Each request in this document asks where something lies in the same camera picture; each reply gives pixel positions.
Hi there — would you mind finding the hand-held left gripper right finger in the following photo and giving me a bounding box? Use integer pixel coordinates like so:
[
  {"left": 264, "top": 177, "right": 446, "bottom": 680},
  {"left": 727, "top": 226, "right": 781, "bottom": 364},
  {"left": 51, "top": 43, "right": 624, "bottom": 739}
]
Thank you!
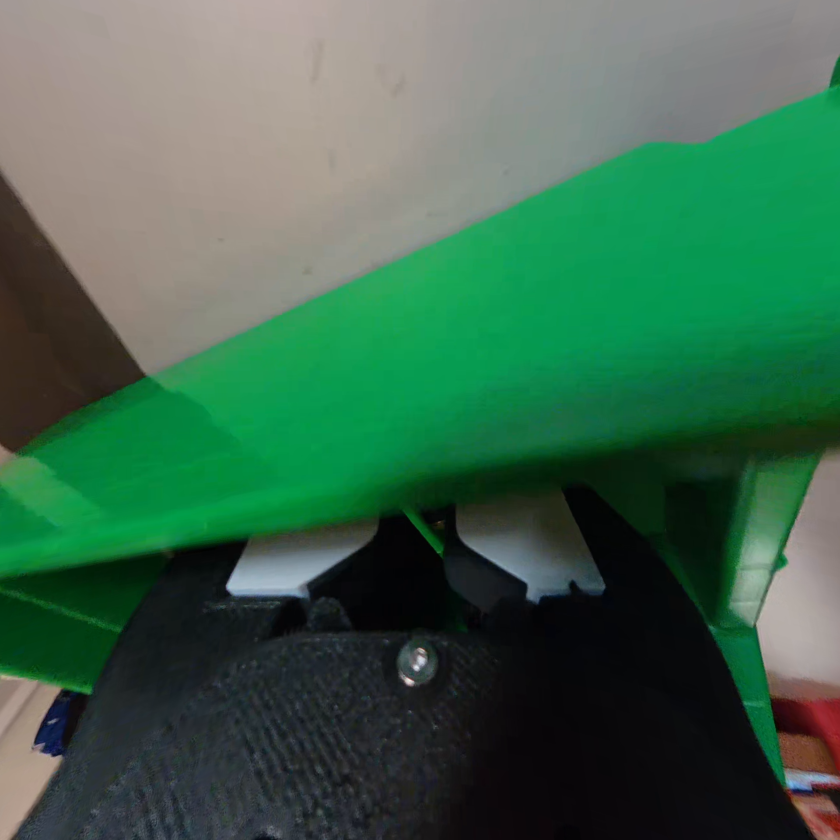
[{"left": 444, "top": 489, "right": 606, "bottom": 611}]

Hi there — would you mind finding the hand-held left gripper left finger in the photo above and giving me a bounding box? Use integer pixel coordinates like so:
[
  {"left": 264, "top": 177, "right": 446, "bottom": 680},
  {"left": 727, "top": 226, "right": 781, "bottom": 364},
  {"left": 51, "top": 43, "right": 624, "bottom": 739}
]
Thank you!
[{"left": 225, "top": 517, "right": 382, "bottom": 601}]

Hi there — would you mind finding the green plastic bin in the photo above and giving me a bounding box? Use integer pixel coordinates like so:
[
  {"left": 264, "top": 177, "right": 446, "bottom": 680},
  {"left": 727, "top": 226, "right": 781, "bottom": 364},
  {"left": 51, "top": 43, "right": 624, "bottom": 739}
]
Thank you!
[{"left": 0, "top": 56, "right": 840, "bottom": 785}]

